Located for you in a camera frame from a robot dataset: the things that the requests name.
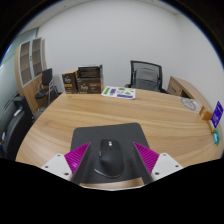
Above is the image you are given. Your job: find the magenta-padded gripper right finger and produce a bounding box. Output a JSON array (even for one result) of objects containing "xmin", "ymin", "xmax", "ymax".
[{"xmin": 133, "ymin": 142, "xmax": 184, "ymax": 185}]

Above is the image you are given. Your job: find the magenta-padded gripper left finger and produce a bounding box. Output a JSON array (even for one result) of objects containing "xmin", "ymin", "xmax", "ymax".
[{"xmin": 40, "ymin": 142, "xmax": 92, "ymax": 185}]

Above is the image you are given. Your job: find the black computer mouse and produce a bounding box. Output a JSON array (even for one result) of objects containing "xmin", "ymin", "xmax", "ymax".
[{"xmin": 93, "ymin": 138, "xmax": 125, "ymax": 179}]

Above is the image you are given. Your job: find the dark grey mouse pad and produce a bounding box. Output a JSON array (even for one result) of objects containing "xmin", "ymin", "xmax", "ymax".
[{"xmin": 70, "ymin": 122, "xmax": 150, "ymax": 185}]

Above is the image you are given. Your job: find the black leather office chair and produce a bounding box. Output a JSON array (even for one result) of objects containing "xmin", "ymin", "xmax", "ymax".
[{"xmin": 0, "ymin": 95, "xmax": 35, "ymax": 161}]

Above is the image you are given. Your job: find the white printed leaflet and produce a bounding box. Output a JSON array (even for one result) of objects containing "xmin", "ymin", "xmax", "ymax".
[{"xmin": 100, "ymin": 85, "xmax": 137, "ymax": 100}]

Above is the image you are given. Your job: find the orange box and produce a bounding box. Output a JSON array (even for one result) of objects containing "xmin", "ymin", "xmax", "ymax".
[{"xmin": 198, "ymin": 105, "xmax": 213, "ymax": 122}]

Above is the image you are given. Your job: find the green flat box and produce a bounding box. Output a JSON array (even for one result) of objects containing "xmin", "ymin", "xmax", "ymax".
[{"xmin": 213, "ymin": 128, "xmax": 222, "ymax": 146}]

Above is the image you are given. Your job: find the wide brown cardboard box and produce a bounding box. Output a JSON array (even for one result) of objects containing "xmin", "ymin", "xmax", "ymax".
[{"xmin": 76, "ymin": 76, "xmax": 104, "ymax": 95}]

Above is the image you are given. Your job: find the tall brown cardboard box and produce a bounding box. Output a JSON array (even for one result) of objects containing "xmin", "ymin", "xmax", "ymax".
[{"xmin": 61, "ymin": 69, "xmax": 79, "ymax": 95}]

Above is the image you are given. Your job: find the wooden side desk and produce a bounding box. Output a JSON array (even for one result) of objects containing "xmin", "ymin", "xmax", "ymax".
[{"xmin": 166, "ymin": 75, "xmax": 214, "ymax": 113}]

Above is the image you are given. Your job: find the grey mesh office chair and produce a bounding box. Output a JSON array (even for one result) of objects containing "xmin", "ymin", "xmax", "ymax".
[{"xmin": 124, "ymin": 60, "xmax": 169, "ymax": 94}]

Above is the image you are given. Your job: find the small black chair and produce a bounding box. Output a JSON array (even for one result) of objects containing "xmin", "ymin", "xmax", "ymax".
[{"xmin": 34, "ymin": 67, "xmax": 59, "ymax": 108}]

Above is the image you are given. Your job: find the purple card package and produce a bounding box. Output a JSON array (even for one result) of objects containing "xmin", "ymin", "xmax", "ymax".
[{"xmin": 210, "ymin": 100, "xmax": 224, "ymax": 129}]

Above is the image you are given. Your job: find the black box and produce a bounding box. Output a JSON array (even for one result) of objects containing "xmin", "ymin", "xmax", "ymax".
[{"xmin": 77, "ymin": 64, "xmax": 104, "ymax": 80}]

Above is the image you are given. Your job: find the wooden shelf unit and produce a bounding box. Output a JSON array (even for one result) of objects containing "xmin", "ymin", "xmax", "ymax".
[{"xmin": 13, "ymin": 36, "xmax": 48, "ymax": 114}]

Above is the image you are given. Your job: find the coiled white cable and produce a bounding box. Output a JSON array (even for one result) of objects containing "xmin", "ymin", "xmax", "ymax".
[{"xmin": 180, "ymin": 96, "xmax": 201, "ymax": 112}]

